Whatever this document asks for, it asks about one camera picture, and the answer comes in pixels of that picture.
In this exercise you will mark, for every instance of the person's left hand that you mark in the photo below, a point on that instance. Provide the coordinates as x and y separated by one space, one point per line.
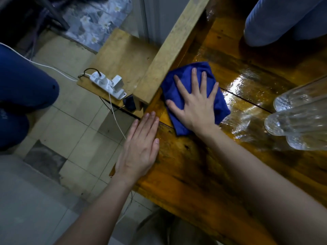
139 153

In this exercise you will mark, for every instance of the person's right hand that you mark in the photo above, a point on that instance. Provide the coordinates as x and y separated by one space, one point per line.
199 113

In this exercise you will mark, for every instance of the blue cleaning cloth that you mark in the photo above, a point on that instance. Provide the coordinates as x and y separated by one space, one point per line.
222 109

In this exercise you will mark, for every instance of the person's left forearm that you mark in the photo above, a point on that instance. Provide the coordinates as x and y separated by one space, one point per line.
97 216

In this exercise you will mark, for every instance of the person's grey trousers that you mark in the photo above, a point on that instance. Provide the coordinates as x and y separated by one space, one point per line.
173 232

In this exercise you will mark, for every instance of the glossy wooden table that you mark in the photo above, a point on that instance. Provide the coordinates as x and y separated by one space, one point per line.
178 176

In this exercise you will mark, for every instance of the dark phone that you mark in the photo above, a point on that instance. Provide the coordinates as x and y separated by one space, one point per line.
129 104

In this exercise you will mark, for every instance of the white charger plug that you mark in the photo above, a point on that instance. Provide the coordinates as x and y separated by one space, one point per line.
117 82

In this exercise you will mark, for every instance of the white power strip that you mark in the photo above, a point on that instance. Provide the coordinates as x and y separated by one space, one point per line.
101 82

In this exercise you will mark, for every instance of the low wooden bench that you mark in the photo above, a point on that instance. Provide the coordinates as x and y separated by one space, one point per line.
122 53

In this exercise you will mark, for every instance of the white counter cart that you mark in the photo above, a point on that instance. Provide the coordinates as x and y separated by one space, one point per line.
163 15

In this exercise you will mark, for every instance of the stack of blue bowls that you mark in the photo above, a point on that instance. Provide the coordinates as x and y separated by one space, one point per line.
270 22
315 30

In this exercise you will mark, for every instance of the floral floor mat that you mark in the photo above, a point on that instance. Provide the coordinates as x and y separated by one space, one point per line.
97 20

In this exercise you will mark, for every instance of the metal stove stand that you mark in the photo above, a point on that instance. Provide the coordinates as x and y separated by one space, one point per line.
55 15

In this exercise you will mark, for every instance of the light wooden rail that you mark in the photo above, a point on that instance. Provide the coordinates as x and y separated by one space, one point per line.
168 53

